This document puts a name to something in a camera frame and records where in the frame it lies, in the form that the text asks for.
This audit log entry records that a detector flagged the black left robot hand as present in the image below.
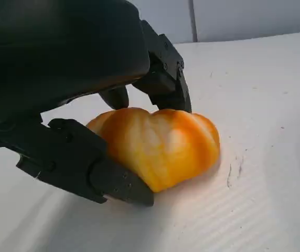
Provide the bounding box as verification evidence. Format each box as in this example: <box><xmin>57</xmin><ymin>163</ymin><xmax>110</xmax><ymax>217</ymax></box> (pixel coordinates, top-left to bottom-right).
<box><xmin>0</xmin><ymin>0</ymin><xmax>192</xmax><ymax>207</ymax></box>

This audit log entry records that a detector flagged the grey partition panel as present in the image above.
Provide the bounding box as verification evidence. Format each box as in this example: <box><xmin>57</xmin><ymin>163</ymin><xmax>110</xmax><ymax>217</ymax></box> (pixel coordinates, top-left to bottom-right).
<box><xmin>194</xmin><ymin>0</ymin><xmax>300</xmax><ymax>43</ymax></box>
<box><xmin>130</xmin><ymin>0</ymin><xmax>194</xmax><ymax>45</ymax></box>

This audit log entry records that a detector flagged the dark partition post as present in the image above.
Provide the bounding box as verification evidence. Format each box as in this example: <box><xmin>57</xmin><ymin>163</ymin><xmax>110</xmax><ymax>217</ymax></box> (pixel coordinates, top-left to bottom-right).
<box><xmin>188</xmin><ymin>0</ymin><xmax>199</xmax><ymax>43</ymax></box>

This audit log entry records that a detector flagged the orange white toy bread roll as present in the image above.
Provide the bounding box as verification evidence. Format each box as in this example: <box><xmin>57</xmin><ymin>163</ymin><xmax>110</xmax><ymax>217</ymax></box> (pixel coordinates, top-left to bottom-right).
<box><xmin>86</xmin><ymin>107</ymin><xmax>221</xmax><ymax>194</ymax></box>

